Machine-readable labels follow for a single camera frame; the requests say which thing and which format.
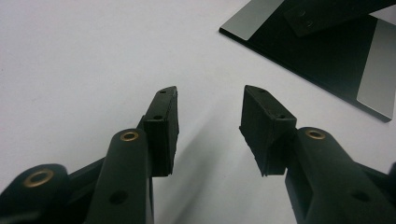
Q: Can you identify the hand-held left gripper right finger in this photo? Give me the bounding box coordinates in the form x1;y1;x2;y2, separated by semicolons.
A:
238;84;396;224

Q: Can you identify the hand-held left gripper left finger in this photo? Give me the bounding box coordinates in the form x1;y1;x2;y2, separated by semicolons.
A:
83;86;180;224

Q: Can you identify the black plate with silver stripes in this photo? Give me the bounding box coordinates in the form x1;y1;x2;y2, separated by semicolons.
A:
219;0;396;123

